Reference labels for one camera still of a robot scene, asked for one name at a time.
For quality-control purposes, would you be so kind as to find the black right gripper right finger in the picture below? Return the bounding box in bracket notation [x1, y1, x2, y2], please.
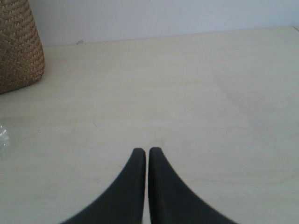
[149, 147, 235, 224]

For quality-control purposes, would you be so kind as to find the clear plastic water bottle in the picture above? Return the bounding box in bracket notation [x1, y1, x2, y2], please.
[0, 124, 10, 160]

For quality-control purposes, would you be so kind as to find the brown woven wicker basket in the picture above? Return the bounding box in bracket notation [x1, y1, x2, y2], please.
[0, 0, 45, 94]

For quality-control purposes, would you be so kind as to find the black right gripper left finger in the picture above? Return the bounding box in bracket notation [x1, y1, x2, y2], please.
[64, 148, 146, 224]

